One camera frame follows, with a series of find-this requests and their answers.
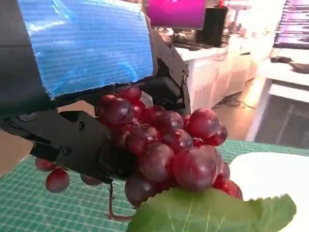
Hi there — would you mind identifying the black left hand blue tape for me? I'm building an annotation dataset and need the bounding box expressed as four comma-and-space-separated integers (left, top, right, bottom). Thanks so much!
0, 0, 192, 185

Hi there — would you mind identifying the red toy grape bunch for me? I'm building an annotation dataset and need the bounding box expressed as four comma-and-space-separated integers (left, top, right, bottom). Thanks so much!
34, 86, 297, 232

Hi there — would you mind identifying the white plate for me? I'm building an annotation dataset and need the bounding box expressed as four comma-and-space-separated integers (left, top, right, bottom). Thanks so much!
227, 152, 309, 232

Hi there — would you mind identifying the monitor with pink screen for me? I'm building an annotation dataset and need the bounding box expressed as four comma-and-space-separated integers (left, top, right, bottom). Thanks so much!
146, 0, 207, 31

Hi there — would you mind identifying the black keyboard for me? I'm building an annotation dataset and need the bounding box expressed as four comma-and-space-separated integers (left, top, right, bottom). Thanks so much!
173, 38, 202, 52

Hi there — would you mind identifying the black computer tower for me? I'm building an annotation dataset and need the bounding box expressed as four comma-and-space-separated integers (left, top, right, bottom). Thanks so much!
196, 6, 229, 48

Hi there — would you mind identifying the white desk cabinet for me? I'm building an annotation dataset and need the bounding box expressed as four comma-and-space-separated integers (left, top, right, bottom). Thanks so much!
173, 43, 258, 110

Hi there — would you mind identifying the green cutting mat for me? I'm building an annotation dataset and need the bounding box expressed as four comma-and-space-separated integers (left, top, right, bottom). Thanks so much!
0, 137, 309, 232

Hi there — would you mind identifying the monitor with striped screen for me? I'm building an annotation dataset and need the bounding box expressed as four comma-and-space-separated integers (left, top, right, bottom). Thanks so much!
272, 0, 309, 51

